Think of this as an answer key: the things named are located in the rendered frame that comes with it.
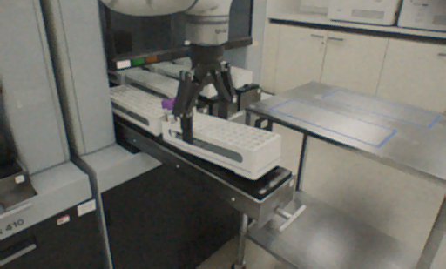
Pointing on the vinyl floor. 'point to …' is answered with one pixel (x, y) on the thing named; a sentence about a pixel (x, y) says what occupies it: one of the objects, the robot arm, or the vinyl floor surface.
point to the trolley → (374, 113)
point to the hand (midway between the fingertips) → (206, 128)
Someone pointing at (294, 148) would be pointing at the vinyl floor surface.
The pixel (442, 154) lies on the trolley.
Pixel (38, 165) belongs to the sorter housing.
